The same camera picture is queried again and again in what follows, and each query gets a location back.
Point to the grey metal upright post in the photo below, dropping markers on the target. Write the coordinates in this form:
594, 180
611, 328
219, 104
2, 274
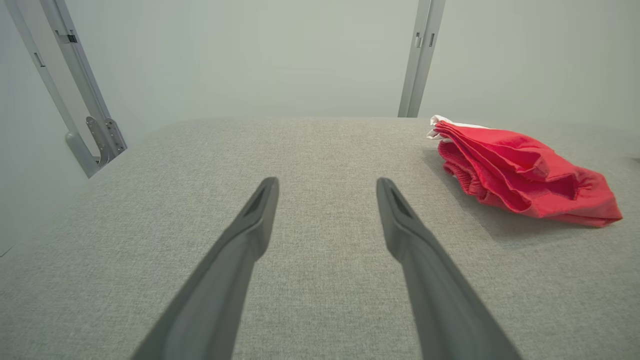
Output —
421, 55

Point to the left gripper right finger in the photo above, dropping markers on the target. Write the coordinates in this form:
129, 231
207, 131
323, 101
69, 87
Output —
440, 310

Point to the grey slanted frame with hinge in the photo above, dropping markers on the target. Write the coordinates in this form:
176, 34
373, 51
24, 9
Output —
72, 55

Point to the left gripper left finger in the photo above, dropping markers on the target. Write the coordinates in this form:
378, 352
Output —
215, 295

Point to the red shorts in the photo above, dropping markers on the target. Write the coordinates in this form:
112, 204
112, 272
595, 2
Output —
530, 165

